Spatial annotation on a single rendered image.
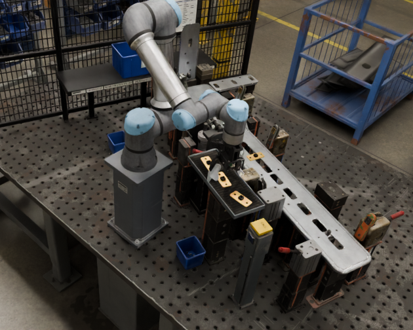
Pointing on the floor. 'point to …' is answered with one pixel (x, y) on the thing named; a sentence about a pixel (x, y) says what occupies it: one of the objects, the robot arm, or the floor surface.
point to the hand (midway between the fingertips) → (223, 177)
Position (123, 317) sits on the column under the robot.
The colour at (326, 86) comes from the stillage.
